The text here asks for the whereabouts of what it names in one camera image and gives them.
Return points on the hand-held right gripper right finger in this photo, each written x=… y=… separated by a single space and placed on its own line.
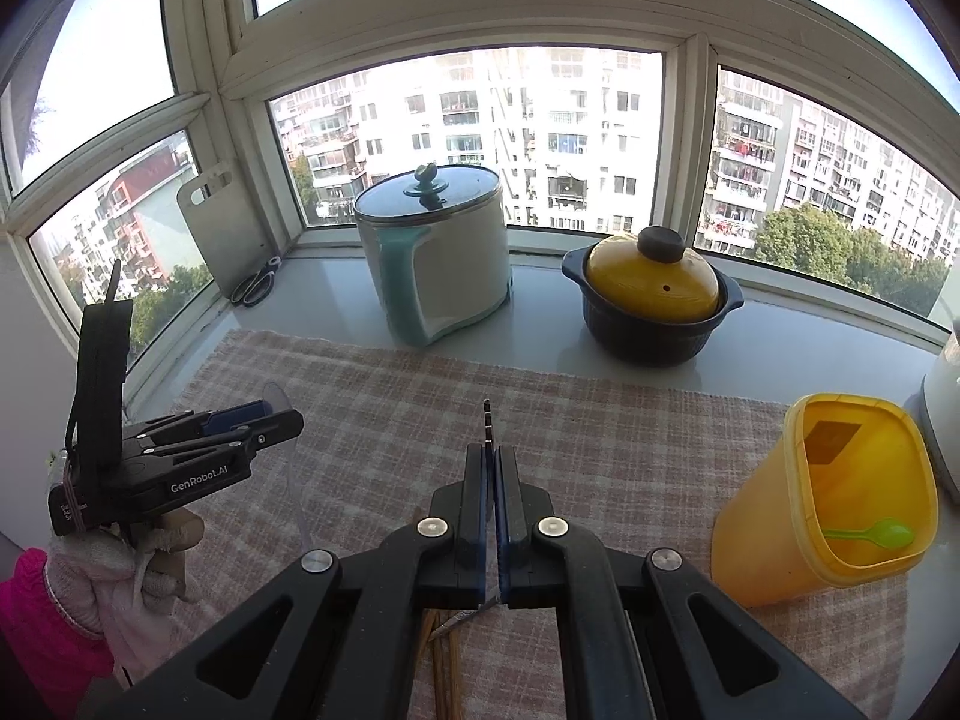
x=508 y=510

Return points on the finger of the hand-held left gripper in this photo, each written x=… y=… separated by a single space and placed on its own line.
x=240 y=414
x=277 y=427

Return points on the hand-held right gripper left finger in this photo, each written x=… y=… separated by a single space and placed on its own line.
x=474 y=510

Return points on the metal fork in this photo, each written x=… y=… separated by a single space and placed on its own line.
x=487 y=427

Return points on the wooden chopstick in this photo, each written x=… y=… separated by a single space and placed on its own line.
x=454 y=675

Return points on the yellow plastic container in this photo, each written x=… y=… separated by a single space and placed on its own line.
x=765 y=532

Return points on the person's left forearm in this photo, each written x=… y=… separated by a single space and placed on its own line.
x=41 y=630

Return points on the person's left hand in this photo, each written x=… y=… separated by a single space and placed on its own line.
x=112 y=585

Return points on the plaid cloth mat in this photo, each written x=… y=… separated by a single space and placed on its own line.
x=375 y=427

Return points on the black scissors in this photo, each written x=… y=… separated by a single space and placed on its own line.
x=255 y=289

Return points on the metal cutting board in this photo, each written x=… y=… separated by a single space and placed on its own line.
x=225 y=240

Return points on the dark blue casserole pot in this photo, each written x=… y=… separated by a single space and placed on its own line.
x=645 y=337

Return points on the white and teal pot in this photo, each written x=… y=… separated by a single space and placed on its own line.
x=457 y=277

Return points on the yellow casserole lid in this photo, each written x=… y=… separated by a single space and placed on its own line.
x=652 y=277

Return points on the glass pot lid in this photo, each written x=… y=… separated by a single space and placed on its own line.
x=450 y=191

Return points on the green plastic spoon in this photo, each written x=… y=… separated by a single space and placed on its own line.
x=889 y=534

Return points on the white appliance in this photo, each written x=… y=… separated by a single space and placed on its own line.
x=946 y=420

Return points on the white window frame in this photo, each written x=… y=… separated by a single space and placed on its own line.
x=225 y=52

